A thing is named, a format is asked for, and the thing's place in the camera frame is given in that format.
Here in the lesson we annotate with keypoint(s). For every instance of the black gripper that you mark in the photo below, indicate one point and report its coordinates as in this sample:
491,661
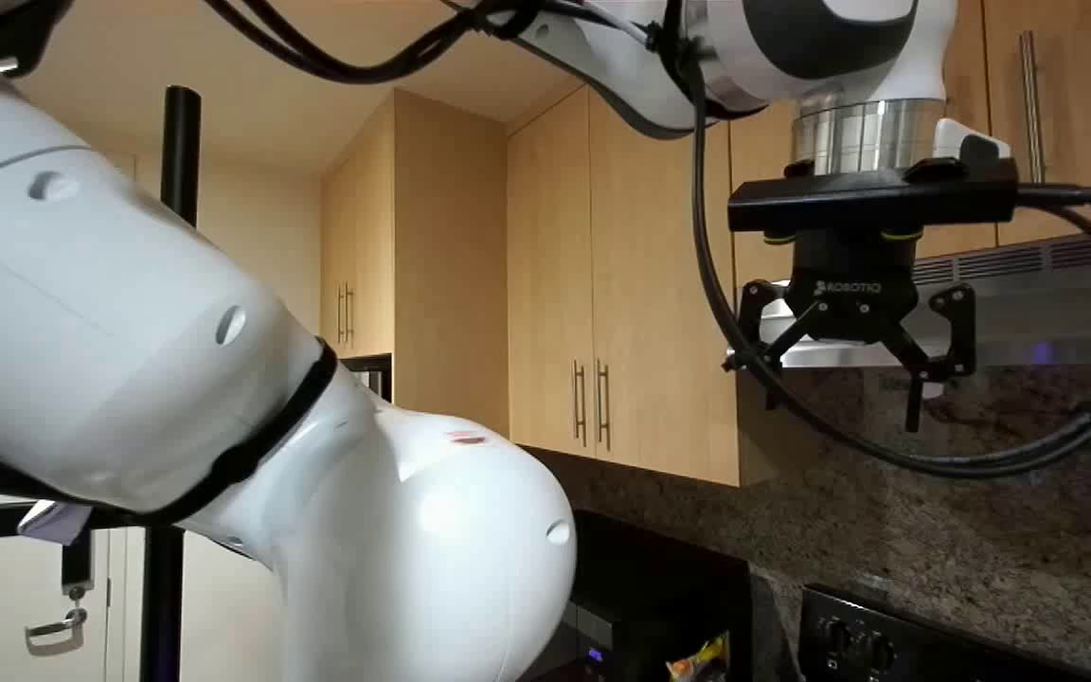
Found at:
852,287

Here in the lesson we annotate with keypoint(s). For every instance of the wooden cabinet door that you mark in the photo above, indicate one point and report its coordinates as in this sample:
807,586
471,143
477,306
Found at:
660,289
764,143
1088,98
547,277

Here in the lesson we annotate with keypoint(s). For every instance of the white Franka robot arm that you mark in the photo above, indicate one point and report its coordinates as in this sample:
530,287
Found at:
93,314

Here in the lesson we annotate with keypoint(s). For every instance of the black stove control panel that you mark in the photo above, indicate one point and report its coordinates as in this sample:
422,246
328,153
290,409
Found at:
898,644

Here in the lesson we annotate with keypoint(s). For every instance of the tall wooden cabinet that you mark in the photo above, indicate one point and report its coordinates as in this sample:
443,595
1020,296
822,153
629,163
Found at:
443,253

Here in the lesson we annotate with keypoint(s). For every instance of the stainless steel range hood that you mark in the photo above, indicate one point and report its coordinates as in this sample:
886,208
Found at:
1049,314

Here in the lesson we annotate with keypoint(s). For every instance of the black microwave oven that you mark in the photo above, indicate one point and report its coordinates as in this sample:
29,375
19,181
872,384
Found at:
660,581

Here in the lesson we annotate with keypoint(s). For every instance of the yellow snack bag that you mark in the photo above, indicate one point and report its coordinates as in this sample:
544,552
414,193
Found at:
701,661

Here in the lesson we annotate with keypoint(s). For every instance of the black metal stand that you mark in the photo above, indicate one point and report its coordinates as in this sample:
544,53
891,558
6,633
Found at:
179,153

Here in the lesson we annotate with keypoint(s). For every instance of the white folded paper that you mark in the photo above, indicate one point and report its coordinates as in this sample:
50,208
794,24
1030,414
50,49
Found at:
55,520

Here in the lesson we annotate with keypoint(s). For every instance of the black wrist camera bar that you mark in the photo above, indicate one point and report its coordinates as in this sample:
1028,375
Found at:
872,201

